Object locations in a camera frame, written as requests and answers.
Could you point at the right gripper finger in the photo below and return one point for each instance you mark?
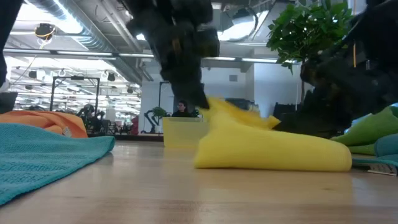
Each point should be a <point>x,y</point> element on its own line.
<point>311,74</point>

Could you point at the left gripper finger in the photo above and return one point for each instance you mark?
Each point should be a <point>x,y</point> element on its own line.
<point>186,91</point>
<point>200,93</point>

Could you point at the yellow microfiber towel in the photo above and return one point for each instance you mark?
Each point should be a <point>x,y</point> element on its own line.
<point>264,149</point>

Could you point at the orange microfiber towel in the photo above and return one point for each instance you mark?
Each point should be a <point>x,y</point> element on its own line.
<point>40,121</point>

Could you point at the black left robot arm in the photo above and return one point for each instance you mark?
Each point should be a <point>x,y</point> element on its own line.
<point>161,9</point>

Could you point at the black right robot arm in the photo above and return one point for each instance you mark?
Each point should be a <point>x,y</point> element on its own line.
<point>382,37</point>

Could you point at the green microfiber towel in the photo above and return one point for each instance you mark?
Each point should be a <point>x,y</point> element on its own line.
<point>370,130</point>

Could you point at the person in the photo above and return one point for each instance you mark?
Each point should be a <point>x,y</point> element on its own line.
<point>182,110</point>

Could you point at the small background potted plant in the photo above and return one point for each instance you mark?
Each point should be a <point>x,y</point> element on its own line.
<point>159,112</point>

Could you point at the yellow translucent plastic bin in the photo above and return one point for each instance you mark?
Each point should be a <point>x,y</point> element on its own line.
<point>182,132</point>

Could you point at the green leafy plant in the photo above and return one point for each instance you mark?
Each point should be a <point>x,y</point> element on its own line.
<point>308,28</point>

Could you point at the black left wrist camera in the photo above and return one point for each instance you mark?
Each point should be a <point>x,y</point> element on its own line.
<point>207,43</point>

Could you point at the silver ventilation duct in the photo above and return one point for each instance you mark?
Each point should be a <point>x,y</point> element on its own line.
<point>90,39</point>

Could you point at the black background frame stand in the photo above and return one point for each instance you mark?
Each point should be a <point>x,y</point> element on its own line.
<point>74,78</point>

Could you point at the black aluminium table frame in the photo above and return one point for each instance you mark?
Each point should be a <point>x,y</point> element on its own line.
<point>7,31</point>

